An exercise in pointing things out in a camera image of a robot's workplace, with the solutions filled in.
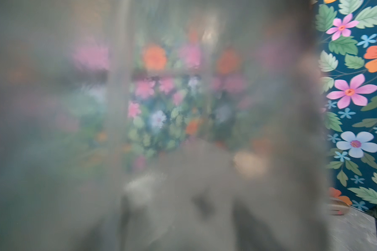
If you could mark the clear plastic spray bottle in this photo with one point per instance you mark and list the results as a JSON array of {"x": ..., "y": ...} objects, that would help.
[{"x": 161, "y": 126}]

